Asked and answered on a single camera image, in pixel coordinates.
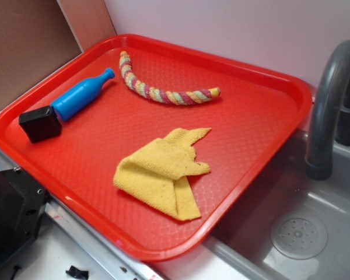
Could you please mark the red plastic tray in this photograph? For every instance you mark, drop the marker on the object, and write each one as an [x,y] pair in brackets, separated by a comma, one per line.
[255,114]

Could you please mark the brown cardboard panel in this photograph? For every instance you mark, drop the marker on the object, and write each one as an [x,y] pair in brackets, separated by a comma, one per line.
[35,40]

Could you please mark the black tape scrap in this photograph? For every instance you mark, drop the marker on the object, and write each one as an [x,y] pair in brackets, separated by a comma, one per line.
[77,273]

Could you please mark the grey toy sink basin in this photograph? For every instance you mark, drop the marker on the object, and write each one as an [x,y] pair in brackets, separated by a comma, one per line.
[286,225]

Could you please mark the black rectangular box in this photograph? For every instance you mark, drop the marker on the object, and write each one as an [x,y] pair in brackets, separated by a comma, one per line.
[40,124]

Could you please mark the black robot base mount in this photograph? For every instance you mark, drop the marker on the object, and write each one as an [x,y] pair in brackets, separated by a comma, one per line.
[22,203]

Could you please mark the blue plastic bottle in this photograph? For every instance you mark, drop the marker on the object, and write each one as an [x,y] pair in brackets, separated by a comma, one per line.
[80,95]

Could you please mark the grey plastic faucet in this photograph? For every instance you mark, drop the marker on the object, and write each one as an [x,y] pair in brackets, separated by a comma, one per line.
[330,120]

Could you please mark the yellow folded cloth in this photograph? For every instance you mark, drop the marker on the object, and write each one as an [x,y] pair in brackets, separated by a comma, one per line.
[157,174]

